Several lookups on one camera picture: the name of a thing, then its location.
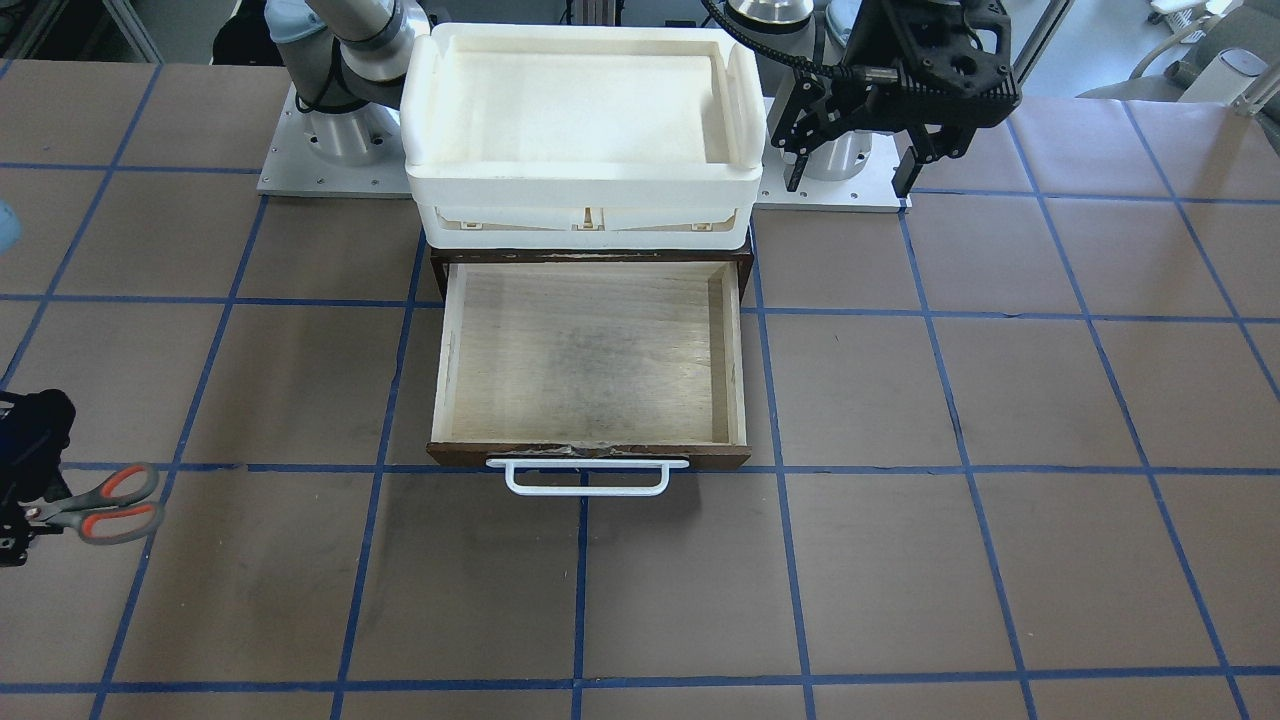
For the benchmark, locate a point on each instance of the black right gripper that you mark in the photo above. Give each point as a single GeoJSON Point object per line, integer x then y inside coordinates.
{"type": "Point", "coordinates": [32, 440]}

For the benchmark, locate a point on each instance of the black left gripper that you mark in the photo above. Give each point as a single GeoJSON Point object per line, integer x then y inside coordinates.
{"type": "Point", "coordinates": [884, 32]}

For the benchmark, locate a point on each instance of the grey orange handled scissors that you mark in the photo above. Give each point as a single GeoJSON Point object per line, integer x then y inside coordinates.
{"type": "Point", "coordinates": [116, 512]}

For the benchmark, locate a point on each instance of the light wooden drawer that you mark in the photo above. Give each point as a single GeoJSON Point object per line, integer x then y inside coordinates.
{"type": "Point", "coordinates": [582, 360]}

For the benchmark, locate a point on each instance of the white drawer handle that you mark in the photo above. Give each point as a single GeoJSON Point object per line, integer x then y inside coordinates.
{"type": "Point", "coordinates": [516, 470]}

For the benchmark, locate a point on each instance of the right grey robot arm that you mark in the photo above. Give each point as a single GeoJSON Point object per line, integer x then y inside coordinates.
{"type": "Point", "coordinates": [349, 61]}

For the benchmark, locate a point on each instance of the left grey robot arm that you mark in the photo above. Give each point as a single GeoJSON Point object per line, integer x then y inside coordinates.
{"type": "Point", "coordinates": [775, 30]}

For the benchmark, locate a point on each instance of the white foam box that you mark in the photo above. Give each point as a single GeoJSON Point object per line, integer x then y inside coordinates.
{"type": "Point", "coordinates": [582, 137]}

